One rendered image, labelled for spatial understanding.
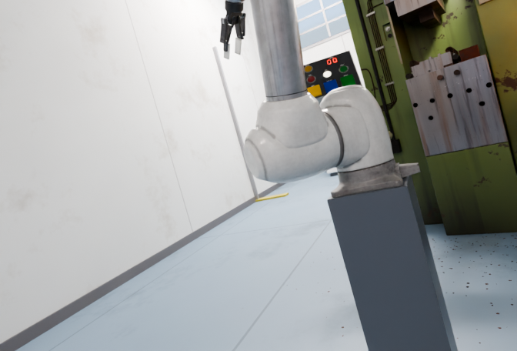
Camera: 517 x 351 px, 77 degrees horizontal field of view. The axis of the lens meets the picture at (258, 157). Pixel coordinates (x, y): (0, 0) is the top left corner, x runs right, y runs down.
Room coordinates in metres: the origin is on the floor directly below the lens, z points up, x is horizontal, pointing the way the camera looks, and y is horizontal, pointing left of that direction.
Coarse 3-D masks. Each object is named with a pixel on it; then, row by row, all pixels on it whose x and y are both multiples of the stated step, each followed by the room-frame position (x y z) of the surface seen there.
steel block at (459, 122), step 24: (432, 72) 1.76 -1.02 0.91; (432, 96) 1.78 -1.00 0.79; (456, 96) 1.71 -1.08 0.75; (480, 96) 1.65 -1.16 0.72; (432, 120) 1.79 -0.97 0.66; (456, 120) 1.73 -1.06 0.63; (480, 120) 1.67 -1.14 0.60; (432, 144) 1.81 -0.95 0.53; (456, 144) 1.74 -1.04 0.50; (480, 144) 1.68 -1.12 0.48
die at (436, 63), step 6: (438, 54) 1.78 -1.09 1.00; (444, 54) 1.77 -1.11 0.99; (450, 54) 1.75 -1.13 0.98; (426, 60) 1.82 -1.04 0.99; (432, 60) 1.80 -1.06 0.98; (438, 60) 1.79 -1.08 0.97; (444, 60) 1.77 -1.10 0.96; (450, 60) 1.75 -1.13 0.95; (414, 66) 1.86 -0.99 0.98; (420, 66) 1.84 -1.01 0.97; (426, 66) 1.82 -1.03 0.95; (432, 66) 1.81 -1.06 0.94; (438, 66) 1.79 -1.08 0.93; (414, 72) 1.86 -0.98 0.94; (420, 72) 1.85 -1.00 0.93; (426, 72) 1.83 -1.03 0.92
